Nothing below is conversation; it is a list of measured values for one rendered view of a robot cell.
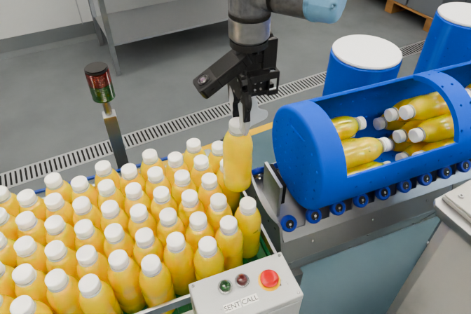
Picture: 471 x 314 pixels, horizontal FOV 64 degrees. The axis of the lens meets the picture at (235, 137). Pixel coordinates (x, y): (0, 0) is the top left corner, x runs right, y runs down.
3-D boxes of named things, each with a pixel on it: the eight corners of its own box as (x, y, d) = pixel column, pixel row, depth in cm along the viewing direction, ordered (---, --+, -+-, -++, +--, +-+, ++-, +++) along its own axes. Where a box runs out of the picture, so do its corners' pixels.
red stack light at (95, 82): (113, 85, 104) (110, 73, 102) (89, 90, 102) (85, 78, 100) (110, 74, 109) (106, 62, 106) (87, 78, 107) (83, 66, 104)
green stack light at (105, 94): (116, 100, 107) (113, 86, 104) (93, 105, 106) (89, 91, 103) (113, 88, 112) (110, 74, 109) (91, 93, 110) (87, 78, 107)
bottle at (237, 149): (222, 193, 91) (221, 137, 79) (223, 172, 96) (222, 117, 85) (251, 193, 91) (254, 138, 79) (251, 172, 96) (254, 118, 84)
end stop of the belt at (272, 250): (280, 266, 92) (281, 260, 90) (277, 268, 92) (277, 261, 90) (224, 158, 120) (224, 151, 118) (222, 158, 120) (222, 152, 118)
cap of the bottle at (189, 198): (189, 190, 94) (188, 186, 92) (201, 198, 92) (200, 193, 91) (178, 201, 91) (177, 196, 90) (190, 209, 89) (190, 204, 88)
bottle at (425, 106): (455, 81, 110) (405, 94, 105) (472, 97, 106) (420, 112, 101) (444, 98, 115) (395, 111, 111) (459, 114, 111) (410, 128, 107)
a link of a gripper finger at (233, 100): (256, 118, 85) (261, 88, 78) (232, 124, 84) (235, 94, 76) (251, 108, 87) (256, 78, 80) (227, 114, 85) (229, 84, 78)
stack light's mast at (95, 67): (120, 117, 112) (108, 70, 101) (99, 122, 110) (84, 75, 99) (118, 105, 116) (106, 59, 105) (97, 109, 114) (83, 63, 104)
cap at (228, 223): (229, 216, 88) (229, 212, 87) (240, 227, 86) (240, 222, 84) (216, 226, 86) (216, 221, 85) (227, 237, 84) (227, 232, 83)
